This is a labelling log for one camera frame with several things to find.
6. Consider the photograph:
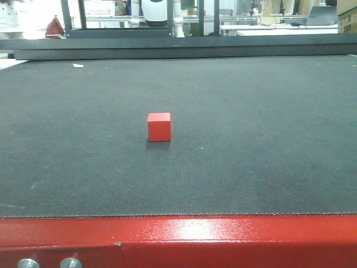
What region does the red magnetic cube block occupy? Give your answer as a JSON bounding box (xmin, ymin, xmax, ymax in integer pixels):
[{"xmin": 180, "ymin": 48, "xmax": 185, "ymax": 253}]
[{"xmin": 147, "ymin": 112, "xmax": 171, "ymax": 142}]

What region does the white robot arm second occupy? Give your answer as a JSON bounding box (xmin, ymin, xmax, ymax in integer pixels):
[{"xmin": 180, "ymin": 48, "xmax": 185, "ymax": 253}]
[{"xmin": 172, "ymin": 0, "xmax": 185, "ymax": 38}]

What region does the white plastic crate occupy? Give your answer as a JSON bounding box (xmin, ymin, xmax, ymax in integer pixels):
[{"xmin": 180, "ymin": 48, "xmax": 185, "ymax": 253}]
[{"xmin": 84, "ymin": 1, "xmax": 115, "ymax": 17}]

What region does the red cloth bag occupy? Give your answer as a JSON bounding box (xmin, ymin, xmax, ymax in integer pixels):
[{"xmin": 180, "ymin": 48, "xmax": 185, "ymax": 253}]
[{"xmin": 45, "ymin": 15, "xmax": 65, "ymax": 39}]

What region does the silver round bolt right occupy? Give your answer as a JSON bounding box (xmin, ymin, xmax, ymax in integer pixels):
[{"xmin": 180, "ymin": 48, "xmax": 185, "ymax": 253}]
[{"xmin": 60, "ymin": 258, "xmax": 83, "ymax": 268}]

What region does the silver round bolt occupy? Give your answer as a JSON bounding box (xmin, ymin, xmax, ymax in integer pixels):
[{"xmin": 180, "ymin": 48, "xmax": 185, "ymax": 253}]
[
  {"xmin": 60, "ymin": 258, "xmax": 83, "ymax": 268},
  {"xmin": 17, "ymin": 258, "xmax": 40, "ymax": 268}
]

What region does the silver round bolt left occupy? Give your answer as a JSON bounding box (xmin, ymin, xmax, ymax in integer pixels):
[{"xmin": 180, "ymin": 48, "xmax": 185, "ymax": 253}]
[{"xmin": 17, "ymin": 258, "xmax": 40, "ymax": 268}]

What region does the cardboard box far right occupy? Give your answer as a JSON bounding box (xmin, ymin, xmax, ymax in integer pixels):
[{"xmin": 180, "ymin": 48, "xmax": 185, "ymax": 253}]
[{"xmin": 337, "ymin": 0, "xmax": 356, "ymax": 34}]

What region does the black metal frame stand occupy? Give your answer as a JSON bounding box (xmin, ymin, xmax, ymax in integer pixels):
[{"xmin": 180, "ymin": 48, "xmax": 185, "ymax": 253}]
[{"xmin": 60, "ymin": 0, "xmax": 221, "ymax": 39}]

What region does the red metal table frame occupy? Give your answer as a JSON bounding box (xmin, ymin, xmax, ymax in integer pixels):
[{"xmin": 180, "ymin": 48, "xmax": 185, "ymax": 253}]
[{"xmin": 1, "ymin": 216, "xmax": 356, "ymax": 267}]

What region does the black metal rail bar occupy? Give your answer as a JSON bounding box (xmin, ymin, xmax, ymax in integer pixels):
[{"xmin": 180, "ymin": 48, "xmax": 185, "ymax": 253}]
[{"xmin": 1, "ymin": 33, "xmax": 356, "ymax": 61}]

